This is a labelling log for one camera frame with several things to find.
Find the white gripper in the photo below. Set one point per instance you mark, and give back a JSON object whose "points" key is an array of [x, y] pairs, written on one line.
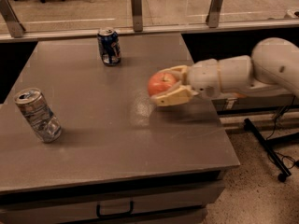
{"points": [[203, 77]]}

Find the red apple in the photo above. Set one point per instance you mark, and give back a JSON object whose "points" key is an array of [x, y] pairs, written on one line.
{"points": [[160, 82]]}

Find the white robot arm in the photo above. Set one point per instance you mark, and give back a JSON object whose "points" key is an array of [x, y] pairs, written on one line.
{"points": [[271, 69]]}

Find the blue pepsi can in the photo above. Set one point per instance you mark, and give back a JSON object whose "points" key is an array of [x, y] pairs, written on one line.
{"points": [[109, 47]]}

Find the silver redbull can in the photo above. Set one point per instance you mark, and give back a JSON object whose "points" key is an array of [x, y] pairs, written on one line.
{"points": [[34, 107]]}

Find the black wheeled stand base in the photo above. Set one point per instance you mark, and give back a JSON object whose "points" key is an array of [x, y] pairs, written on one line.
{"points": [[268, 146]]}

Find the grey cabinet drawer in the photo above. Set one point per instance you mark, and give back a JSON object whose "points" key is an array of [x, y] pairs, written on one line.
{"points": [[178, 204]]}

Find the right metal glass bracket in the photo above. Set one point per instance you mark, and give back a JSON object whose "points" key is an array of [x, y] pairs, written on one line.
{"points": [[213, 16]]}

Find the metal glass bracket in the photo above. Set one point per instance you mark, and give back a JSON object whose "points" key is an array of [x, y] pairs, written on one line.
{"points": [[136, 7], [14, 26], [213, 16]]}

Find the middle metal glass bracket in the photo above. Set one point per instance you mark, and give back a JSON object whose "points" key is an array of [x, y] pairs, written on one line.
{"points": [[136, 7]]}

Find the black drawer handle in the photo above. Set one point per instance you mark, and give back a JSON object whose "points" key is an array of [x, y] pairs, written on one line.
{"points": [[113, 209]]}

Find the left metal glass bracket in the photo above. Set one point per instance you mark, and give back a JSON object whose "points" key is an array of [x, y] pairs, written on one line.
{"points": [[14, 26]]}

